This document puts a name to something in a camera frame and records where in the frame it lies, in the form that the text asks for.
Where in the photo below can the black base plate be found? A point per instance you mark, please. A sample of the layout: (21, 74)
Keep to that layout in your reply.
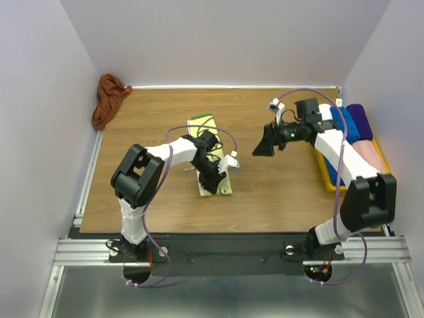
(218, 254)

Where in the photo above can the purple rolled towel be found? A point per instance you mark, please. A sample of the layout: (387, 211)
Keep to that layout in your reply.
(358, 114)

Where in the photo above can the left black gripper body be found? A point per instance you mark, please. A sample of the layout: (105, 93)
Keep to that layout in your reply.
(207, 167)

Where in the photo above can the green cream patterned towel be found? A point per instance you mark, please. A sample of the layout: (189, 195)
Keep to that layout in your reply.
(202, 127)

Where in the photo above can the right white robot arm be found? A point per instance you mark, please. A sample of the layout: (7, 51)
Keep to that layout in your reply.
(370, 198)

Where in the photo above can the white rolled towel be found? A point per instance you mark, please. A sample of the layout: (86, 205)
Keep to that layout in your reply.
(325, 111)

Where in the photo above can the blue teal rolled towel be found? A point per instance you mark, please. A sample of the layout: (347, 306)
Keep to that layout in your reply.
(331, 172)

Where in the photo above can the brown crumpled towel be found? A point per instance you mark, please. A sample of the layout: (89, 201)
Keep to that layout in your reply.
(111, 92)

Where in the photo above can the pink rolled towel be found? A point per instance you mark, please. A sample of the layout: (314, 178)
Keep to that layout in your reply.
(368, 152)

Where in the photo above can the yellow plastic tray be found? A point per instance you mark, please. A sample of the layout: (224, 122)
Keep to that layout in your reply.
(360, 157)

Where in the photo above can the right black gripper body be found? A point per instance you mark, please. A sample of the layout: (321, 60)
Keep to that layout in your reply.
(287, 133)

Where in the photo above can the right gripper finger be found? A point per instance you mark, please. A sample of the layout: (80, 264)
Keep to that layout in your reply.
(264, 148)
(269, 133)

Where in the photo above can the aluminium frame rail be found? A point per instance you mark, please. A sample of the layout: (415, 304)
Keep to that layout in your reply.
(92, 252)

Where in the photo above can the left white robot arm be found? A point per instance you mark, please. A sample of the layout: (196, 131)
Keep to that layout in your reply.
(137, 179)

